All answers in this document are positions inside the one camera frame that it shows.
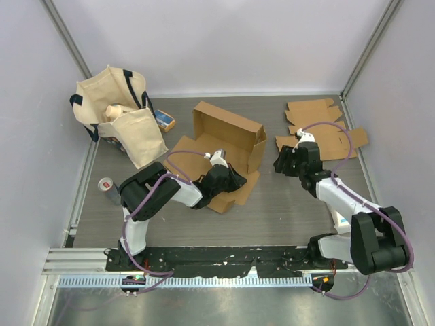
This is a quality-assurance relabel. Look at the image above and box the large brown cardboard box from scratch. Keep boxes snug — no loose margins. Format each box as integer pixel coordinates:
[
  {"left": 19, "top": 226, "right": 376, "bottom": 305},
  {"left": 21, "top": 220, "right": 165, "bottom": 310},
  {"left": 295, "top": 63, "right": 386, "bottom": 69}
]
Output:
[{"left": 162, "top": 100, "right": 268, "bottom": 215}]

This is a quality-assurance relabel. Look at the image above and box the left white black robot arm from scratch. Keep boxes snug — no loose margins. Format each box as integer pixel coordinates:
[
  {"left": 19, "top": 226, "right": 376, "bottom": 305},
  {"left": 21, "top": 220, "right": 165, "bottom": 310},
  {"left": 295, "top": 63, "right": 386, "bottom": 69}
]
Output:
[{"left": 114, "top": 162, "right": 247, "bottom": 271}]

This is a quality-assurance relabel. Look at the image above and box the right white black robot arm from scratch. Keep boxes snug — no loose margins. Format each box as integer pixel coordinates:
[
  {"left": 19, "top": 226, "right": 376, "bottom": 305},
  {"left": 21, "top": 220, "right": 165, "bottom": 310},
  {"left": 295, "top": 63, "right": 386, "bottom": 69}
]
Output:
[{"left": 274, "top": 141, "right": 414, "bottom": 275}]

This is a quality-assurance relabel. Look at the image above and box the flat cardboard box blank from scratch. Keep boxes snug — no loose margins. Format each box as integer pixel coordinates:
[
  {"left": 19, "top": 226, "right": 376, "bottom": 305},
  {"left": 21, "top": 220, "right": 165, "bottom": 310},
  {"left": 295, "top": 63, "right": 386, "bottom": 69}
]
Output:
[{"left": 275, "top": 98, "right": 350, "bottom": 161}]

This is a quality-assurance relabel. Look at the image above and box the small blue orange box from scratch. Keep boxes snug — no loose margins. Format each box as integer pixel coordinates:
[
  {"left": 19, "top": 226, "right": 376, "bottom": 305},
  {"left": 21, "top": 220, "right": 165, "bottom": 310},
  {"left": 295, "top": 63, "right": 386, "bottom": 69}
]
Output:
[{"left": 154, "top": 109, "right": 176, "bottom": 132}]

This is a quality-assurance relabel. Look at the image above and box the white plastic packet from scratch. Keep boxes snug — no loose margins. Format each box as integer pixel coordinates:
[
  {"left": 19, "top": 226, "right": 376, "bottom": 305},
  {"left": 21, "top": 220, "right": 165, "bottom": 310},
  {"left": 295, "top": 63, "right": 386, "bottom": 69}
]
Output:
[{"left": 327, "top": 204, "right": 351, "bottom": 234}]

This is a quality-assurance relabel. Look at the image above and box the red bull can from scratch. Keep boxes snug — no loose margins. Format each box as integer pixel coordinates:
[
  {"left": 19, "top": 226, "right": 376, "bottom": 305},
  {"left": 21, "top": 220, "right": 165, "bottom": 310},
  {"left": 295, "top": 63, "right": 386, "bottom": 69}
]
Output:
[{"left": 97, "top": 177, "right": 121, "bottom": 205}]

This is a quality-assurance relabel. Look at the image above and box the cream bottle in bag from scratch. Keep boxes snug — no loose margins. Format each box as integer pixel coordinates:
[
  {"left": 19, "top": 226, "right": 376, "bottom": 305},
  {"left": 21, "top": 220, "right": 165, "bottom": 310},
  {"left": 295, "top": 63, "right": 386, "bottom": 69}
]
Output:
[{"left": 105, "top": 104, "right": 138, "bottom": 122}]

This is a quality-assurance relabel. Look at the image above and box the beige canvas tote bag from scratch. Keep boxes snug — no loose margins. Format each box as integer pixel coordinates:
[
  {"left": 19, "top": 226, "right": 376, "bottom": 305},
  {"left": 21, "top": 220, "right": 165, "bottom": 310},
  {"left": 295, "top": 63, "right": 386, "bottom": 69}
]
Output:
[{"left": 70, "top": 65, "right": 168, "bottom": 169}]

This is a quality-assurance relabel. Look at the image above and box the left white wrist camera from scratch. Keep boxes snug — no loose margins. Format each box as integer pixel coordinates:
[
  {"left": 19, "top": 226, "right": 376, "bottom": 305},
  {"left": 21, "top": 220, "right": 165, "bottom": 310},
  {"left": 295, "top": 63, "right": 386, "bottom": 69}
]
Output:
[{"left": 204, "top": 149, "right": 228, "bottom": 168}]

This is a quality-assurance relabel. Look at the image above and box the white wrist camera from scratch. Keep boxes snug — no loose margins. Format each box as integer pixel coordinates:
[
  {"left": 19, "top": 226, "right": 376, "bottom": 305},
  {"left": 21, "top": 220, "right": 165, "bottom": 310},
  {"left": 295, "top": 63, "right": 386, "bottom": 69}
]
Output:
[
  {"left": 294, "top": 128, "right": 316, "bottom": 149},
  {"left": 204, "top": 149, "right": 228, "bottom": 168}
]

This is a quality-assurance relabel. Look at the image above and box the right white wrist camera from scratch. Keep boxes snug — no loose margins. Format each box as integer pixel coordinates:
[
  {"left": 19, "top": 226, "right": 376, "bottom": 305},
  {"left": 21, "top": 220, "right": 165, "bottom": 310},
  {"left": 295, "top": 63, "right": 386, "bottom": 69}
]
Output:
[{"left": 294, "top": 128, "right": 316, "bottom": 149}]

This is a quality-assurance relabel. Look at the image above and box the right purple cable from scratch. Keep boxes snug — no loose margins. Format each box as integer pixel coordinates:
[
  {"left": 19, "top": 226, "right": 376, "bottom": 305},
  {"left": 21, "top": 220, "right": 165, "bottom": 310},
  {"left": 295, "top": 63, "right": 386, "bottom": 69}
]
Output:
[{"left": 298, "top": 121, "right": 415, "bottom": 300}]

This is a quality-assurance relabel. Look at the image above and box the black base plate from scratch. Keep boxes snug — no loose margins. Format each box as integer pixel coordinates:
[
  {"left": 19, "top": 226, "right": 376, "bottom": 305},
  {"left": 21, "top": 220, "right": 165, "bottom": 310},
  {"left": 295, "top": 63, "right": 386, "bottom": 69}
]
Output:
[{"left": 103, "top": 246, "right": 348, "bottom": 278}]

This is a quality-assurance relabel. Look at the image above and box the slotted cable duct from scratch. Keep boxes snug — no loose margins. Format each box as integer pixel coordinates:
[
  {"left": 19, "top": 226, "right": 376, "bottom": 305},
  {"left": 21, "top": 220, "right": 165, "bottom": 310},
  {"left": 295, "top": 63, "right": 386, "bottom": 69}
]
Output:
[{"left": 58, "top": 274, "right": 312, "bottom": 289}]

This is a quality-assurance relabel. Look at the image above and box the right aluminium frame post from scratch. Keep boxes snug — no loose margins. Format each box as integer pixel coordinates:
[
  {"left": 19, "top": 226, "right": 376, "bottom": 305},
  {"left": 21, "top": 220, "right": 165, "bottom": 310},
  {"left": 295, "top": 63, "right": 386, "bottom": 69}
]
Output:
[{"left": 341, "top": 0, "right": 405, "bottom": 99}]

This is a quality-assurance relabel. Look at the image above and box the aluminium frame post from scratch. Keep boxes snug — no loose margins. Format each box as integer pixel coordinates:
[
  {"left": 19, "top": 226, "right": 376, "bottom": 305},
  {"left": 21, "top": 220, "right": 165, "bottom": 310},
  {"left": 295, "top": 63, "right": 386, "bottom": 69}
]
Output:
[
  {"left": 40, "top": 0, "right": 92, "bottom": 79},
  {"left": 341, "top": 0, "right": 405, "bottom": 99}
]

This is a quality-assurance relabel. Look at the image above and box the left aluminium frame post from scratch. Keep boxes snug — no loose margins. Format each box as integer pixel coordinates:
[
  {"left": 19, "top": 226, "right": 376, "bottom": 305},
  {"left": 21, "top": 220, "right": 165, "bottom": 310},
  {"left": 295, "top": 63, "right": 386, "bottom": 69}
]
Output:
[{"left": 40, "top": 0, "right": 92, "bottom": 79}]

